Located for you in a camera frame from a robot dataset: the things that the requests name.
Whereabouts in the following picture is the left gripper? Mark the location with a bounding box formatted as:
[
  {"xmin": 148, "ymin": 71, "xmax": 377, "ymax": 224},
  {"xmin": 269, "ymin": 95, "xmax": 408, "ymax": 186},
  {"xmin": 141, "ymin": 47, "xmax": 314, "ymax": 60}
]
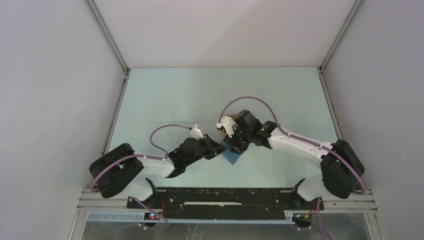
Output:
[{"xmin": 184, "ymin": 133, "xmax": 228, "ymax": 167}]

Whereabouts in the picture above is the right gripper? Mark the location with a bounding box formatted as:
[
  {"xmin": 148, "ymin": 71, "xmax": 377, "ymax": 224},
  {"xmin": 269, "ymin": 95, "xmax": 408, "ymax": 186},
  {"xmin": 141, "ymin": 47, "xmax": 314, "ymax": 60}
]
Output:
[{"xmin": 223, "ymin": 124, "xmax": 253, "ymax": 156}]

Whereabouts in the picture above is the blue card holder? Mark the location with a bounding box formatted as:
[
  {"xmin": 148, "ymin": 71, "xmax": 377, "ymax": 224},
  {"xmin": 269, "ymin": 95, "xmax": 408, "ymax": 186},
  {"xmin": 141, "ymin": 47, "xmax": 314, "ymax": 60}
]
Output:
[{"xmin": 220, "ymin": 139, "xmax": 241, "ymax": 165}]

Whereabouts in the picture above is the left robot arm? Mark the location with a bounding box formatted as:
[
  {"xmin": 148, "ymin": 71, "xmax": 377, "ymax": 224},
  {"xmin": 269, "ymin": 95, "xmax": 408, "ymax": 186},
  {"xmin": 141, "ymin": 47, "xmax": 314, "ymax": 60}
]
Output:
[{"xmin": 88, "ymin": 134, "xmax": 227, "ymax": 208}]

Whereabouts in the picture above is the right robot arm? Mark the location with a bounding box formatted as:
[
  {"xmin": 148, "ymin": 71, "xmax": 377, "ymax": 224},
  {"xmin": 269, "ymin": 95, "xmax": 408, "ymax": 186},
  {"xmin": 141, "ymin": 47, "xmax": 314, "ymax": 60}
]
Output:
[{"xmin": 216, "ymin": 110, "xmax": 365, "ymax": 209}]

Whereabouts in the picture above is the pink oval tray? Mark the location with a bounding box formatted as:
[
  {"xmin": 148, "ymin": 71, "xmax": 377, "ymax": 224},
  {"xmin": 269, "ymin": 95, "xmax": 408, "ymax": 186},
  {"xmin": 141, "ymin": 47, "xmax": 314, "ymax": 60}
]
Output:
[{"xmin": 217, "ymin": 110, "xmax": 258, "ymax": 137}]

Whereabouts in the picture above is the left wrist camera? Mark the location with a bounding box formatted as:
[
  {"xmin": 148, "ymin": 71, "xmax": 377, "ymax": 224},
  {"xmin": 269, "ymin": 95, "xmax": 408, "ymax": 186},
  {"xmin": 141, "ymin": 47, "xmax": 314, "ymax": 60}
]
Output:
[{"xmin": 189, "ymin": 122, "xmax": 204, "ymax": 140}]

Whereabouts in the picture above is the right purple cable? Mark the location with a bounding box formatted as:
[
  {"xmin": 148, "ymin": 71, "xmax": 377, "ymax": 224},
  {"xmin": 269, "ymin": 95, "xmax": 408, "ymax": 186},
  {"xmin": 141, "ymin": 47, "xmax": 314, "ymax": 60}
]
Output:
[{"xmin": 218, "ymin": 96, "xmax": 367, "ymax": 195}]

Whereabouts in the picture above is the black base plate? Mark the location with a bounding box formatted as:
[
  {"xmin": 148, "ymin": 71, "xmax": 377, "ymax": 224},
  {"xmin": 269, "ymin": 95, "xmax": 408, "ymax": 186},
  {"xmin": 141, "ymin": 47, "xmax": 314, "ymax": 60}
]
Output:
[{"xmin": 147, "ymin": 187, "xmax": 324, "ymax": 221}]

